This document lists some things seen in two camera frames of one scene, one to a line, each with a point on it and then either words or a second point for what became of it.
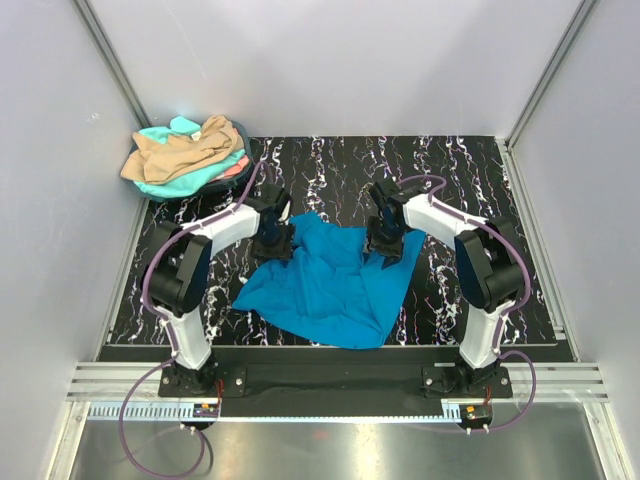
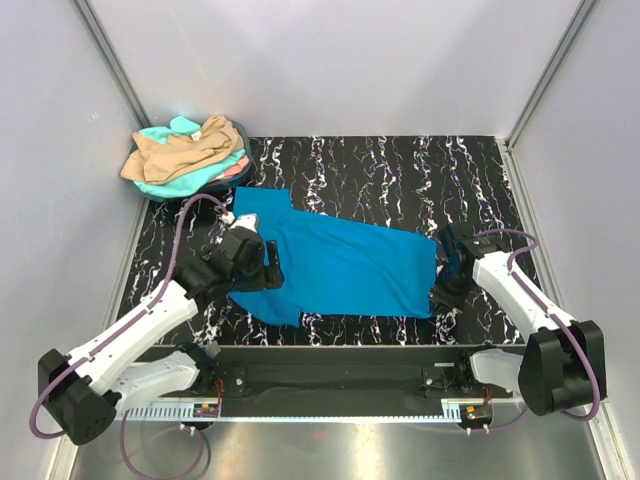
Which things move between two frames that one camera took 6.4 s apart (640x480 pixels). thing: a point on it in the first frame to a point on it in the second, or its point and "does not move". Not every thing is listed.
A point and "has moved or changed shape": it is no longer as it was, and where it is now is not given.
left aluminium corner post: [112, 64] does not move
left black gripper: [273, 245] to [267, 265]
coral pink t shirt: [237, 168] does not move
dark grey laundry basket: [213, 189] does not move
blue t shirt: [331, 291] has moved or changed shape
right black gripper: [383, 242] to [451, 265]
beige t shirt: [157, 159] does not move
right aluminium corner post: [559, 55] does not move
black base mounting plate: [335, 375] does not move
